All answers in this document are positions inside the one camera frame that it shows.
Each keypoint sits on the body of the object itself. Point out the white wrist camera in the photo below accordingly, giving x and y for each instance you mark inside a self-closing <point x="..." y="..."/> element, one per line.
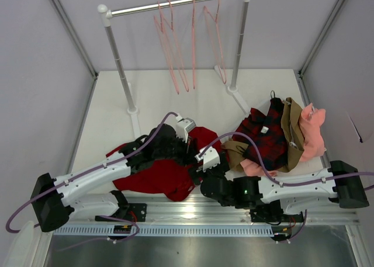
<point x="209" y="157"/>
<point x="183" y="127"/>

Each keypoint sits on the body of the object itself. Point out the aluminium mounting rail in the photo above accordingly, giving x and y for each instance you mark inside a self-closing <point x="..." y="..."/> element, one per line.
<point x="198" y="210"/>

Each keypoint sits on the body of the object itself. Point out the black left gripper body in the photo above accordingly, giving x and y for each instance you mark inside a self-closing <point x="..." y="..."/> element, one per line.
<point x="181" y="147"/>

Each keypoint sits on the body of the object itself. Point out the silver white clothes rack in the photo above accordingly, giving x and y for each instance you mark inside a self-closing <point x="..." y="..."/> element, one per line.
<point x="106" y="15"/>

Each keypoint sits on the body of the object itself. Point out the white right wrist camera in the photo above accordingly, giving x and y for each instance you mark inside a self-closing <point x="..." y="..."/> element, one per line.
<point x="209" y="157"/>

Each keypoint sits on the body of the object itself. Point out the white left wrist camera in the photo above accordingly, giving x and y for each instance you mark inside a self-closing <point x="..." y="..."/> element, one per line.
<point x="183" y="127"/>

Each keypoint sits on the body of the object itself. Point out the red black plaid skirt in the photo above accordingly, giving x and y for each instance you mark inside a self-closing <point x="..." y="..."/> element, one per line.
<point x="266" y="132"/>

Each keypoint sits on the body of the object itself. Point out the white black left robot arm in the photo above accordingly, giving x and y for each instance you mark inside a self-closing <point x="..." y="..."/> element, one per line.
<point x="52" y="197"/>

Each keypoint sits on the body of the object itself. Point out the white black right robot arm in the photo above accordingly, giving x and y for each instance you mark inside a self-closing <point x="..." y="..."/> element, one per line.
<point x="272" y="200"/>

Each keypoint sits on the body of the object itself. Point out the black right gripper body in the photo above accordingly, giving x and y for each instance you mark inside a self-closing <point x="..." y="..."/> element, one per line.
<point x="198" y="171"/>

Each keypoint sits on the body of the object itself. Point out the pink skirt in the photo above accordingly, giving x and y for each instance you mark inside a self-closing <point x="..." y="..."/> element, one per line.
<point x="302" y="131"/>

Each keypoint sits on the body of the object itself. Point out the pink wire hanger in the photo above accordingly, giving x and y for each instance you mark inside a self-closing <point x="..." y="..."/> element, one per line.
<point x="178" y="61"/>
<point x="212" y="24"/>
<point x="193" y="46"/>
<point x="165" y="45"/>

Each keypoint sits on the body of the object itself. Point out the tan brown skirt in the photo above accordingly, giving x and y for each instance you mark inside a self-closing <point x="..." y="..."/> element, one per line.
<point x="242" y="156"/>

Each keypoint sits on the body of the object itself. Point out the white slotted cable duct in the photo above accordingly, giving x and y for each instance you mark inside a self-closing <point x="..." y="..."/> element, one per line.
<point x="152" y="230"/>

